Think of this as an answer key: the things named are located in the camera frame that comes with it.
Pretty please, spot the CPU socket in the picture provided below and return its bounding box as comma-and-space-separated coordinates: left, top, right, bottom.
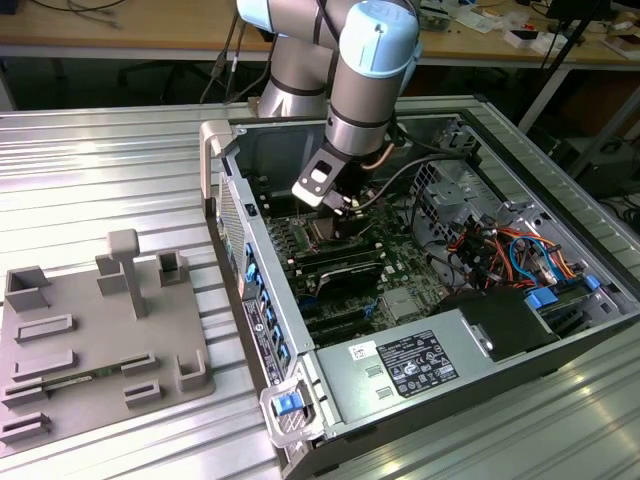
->
298, 214, 352, 251

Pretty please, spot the black expansion slot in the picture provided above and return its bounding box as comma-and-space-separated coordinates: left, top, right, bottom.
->
307, 319, 375, 347
302, 304, 371, 329

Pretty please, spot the black RAM slots bank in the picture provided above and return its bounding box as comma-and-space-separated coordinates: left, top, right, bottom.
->
247, 172, 326, 219
292, 238, 387, 275

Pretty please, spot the perforated metal drive cage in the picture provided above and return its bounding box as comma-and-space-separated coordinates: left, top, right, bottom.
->
409, 152, 506, 251

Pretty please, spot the green motherboard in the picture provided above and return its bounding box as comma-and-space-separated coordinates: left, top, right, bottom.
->
259, 189, 471, 351

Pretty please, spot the black graphics card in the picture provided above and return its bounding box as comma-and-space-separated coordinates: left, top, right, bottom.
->
313, 263, 384, 302

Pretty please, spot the silver chipset heatsink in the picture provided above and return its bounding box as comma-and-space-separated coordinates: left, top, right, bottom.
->
382, 288, 422, 322

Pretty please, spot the open grey PC case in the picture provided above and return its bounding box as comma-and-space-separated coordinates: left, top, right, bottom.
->
198, 107, 640, 480

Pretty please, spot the black plastic air shroud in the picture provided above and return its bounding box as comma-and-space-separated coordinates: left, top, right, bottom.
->
433, 287, 562, 364

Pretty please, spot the grey power supply with label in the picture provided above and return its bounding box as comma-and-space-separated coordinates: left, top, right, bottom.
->
314, 307, 496, 426

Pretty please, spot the black chair base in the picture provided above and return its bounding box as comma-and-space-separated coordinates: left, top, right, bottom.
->
117, 59, 214, 104

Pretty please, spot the large blue drive clip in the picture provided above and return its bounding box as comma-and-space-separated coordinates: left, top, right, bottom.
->
526, 288, 560, 312

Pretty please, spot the blue case latch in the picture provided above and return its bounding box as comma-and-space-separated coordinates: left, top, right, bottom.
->
273, 393, 305, 417

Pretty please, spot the black tripod pole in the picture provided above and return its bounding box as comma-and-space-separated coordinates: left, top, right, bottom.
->
517, 0, 604, 129

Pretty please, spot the wooden desk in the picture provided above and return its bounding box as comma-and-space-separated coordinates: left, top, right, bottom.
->
0, 0, 640, 69

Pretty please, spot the black monitor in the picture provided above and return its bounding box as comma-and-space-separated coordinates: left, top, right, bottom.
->
544, 0, 619, 22

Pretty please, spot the grey parts rack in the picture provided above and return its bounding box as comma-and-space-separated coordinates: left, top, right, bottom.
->
0, 228, 217, 446

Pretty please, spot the green RAM stick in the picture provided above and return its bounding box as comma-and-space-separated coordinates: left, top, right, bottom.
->
42, 364, 124, 389

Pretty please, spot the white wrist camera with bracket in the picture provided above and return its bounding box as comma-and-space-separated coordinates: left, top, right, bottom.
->
291, 148, 347, 209

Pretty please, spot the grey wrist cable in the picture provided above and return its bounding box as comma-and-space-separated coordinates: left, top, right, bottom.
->
349, 152, 456, 210

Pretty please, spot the black hanging cable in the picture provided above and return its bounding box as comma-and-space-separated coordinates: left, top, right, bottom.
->
199, 9, 274, 104

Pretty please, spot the blue data wire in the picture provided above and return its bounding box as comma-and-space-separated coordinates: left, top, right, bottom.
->
507, 232, 559, 287

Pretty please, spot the orange wire bundle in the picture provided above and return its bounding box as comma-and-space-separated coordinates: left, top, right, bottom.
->
447, 224, 586, 294

